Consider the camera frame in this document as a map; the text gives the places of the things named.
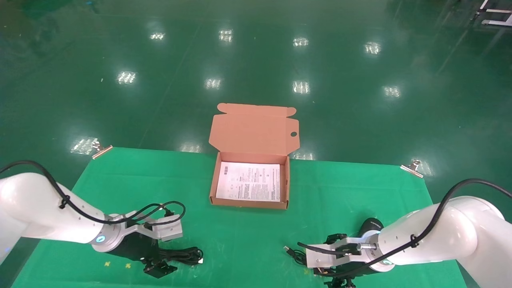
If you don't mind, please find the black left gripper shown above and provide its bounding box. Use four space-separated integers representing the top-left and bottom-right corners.
107 231 178 279

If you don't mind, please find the black wired computer mouse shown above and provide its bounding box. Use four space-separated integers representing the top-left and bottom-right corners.
283 218 384 266

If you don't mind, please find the metal binder clip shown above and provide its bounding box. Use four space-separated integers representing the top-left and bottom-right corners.
92 140 113 160
400 159 424 178

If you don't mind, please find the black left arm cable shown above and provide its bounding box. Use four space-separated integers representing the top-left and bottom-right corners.
0 161 186 232

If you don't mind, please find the open brown cardboard box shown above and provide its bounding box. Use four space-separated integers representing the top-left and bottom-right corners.
208 103 300 210

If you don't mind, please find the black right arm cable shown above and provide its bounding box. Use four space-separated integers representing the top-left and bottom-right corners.
297 178 512 278

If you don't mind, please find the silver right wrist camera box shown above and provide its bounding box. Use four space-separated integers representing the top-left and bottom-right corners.
306 237 378 269

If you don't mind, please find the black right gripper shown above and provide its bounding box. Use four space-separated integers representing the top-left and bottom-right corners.
315 233 385 288

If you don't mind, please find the green table mat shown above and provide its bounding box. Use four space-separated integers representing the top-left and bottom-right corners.
11 147 466 288

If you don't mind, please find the black data cable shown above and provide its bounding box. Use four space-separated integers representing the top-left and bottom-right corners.
158 246 204 265

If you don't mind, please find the white printed instruction sheet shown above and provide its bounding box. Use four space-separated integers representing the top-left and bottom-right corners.
216 161 281 202

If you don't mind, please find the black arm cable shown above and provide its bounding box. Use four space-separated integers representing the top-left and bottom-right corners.
0 161 186 232
297 178 512 278

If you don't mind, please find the grey metal frame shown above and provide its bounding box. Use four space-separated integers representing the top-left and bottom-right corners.
471 0 512 28

